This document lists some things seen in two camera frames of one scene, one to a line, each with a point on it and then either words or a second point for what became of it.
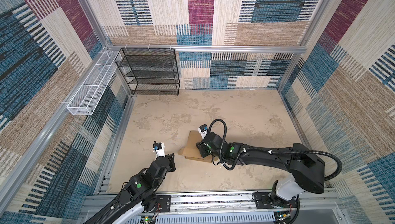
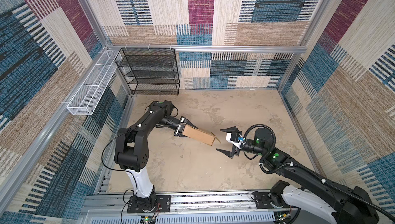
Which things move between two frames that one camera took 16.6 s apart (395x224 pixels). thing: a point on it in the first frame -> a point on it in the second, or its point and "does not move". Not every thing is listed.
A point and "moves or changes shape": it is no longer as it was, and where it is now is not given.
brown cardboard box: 192,152 moves or changes shape
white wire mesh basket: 84,101 does not move
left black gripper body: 172,167 -> 179,127
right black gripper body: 204,150 -> 236,151
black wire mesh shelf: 149,71 does not move
